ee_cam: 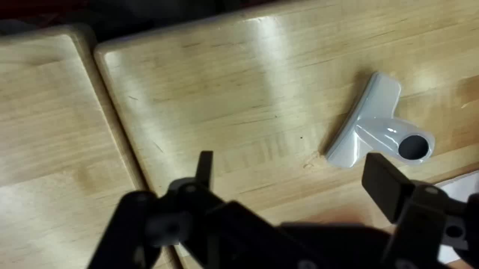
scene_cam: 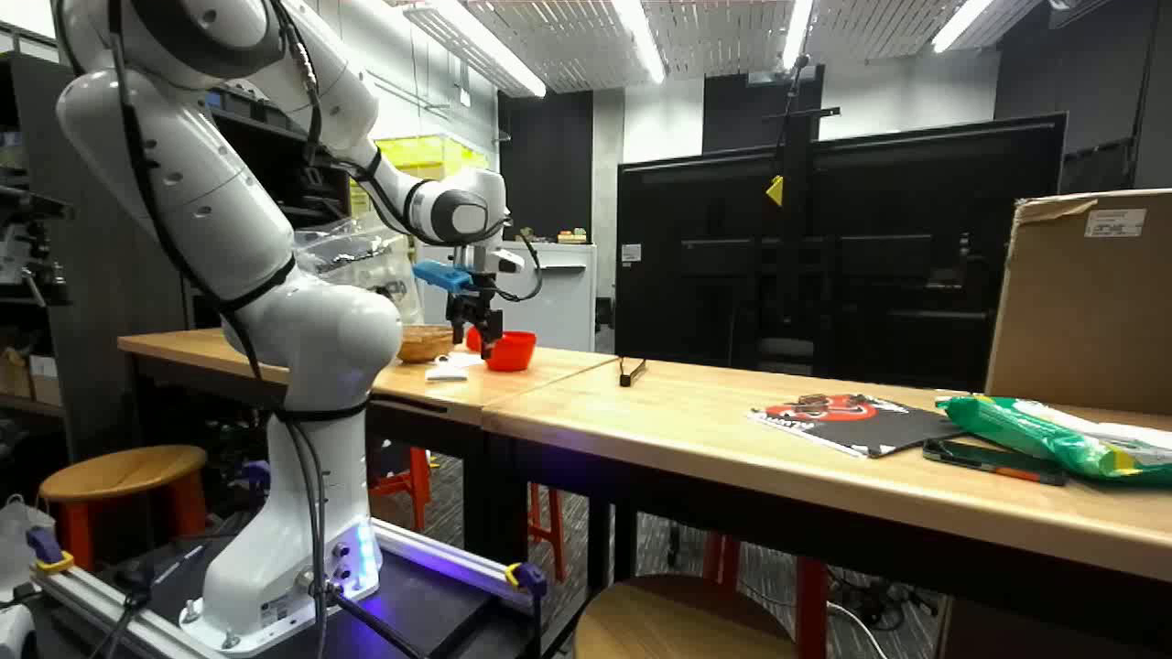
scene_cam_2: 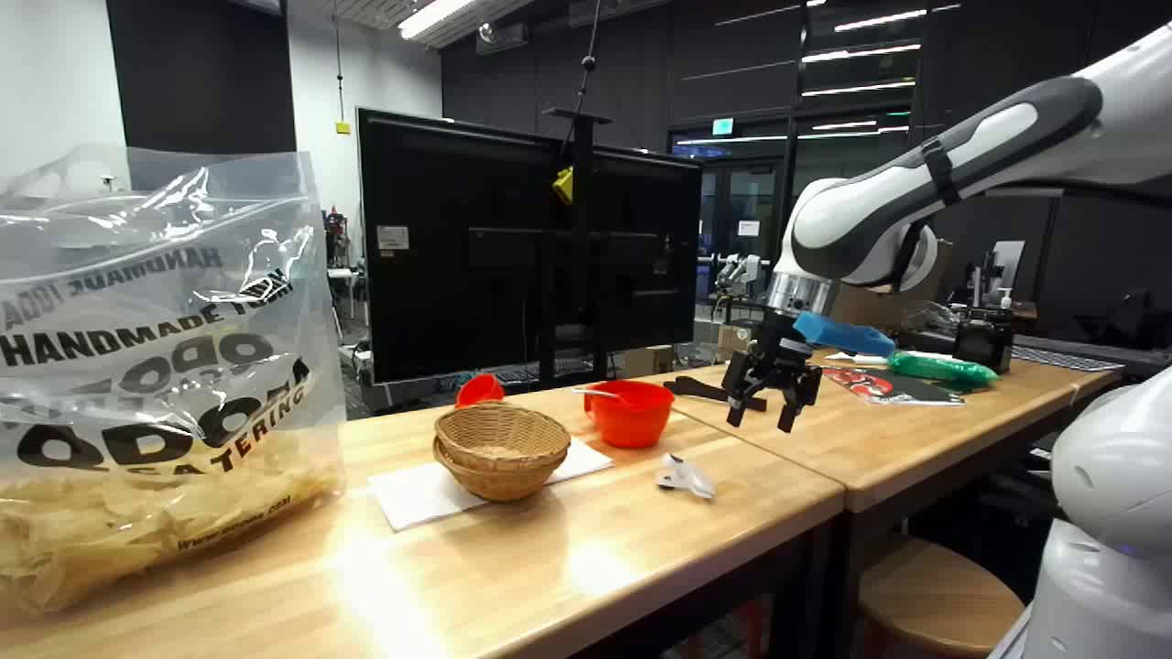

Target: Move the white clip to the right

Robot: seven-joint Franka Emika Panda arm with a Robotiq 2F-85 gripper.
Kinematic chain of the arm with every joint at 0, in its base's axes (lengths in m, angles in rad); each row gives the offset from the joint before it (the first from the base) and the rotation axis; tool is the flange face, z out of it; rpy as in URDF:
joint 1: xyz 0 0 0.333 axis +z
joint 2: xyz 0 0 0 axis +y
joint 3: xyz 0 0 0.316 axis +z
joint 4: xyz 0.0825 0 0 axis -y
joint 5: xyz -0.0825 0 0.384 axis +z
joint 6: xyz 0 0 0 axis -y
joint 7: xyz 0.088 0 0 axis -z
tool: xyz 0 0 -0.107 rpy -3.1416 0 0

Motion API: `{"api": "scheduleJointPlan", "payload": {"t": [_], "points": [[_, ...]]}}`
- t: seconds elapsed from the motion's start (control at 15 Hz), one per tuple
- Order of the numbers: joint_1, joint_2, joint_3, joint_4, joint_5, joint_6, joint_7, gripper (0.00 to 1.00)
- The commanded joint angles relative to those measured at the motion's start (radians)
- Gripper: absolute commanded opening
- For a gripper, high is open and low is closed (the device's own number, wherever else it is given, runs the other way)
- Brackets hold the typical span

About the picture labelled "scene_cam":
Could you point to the brown cardboard box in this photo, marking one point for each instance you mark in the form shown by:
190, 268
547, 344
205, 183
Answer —
1086, 306

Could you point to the woven wicker basket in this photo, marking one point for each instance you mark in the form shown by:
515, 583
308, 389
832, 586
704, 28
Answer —
425, 342

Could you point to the wooden workbench table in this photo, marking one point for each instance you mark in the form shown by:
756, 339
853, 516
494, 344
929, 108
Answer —
734, 442
171, 344

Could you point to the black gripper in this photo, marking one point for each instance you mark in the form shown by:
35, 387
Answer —
477, 296

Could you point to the clear plastic box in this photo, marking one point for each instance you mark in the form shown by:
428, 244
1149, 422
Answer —
361, 254

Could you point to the dark green flat tool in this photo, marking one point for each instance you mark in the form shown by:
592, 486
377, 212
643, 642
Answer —
990, 462

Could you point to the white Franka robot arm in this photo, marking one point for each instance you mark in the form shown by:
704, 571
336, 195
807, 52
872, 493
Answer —
306, 342

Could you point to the round wooden stool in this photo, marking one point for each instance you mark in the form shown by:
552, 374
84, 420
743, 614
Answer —
682, 621

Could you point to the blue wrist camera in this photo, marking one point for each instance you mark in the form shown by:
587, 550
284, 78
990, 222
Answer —
439, 276

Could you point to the large black monitor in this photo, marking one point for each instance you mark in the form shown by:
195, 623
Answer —
879, 244

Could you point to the dark storage shelf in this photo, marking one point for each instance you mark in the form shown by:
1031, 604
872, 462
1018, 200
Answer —
84, 244

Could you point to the blue and yellow clamp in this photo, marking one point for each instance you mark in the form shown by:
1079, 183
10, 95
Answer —
49, 550
524, 578

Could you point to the black clip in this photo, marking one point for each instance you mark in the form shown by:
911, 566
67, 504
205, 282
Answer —
632, 370

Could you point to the red measuring cup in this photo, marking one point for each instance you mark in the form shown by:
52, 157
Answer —
511, 354

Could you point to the red and black magazine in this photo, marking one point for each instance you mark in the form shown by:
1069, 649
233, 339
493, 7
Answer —
861, 422

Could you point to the small red lid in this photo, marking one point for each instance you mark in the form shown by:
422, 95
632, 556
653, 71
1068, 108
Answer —
472, 342

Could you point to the green plastic bag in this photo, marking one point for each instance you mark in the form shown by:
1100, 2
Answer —
1050, 438

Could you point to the yellow tag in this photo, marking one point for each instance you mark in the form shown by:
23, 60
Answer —
775, 191

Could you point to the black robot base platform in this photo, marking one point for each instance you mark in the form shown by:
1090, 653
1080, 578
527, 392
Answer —
425, 604

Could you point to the white clip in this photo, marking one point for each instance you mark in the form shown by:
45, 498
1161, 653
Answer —
448, 374

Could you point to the yellow storage bin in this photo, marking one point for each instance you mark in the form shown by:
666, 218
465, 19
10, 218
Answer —
425, 156

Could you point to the wooden stool with orange legs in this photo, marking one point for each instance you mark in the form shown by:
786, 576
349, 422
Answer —
121, 473

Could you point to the long ceiling light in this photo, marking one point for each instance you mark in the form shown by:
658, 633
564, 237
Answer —
796, 30
961, 23
640, 36
481, 46

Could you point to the red metal stool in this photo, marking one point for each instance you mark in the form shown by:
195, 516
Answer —
409, 481
810, 604

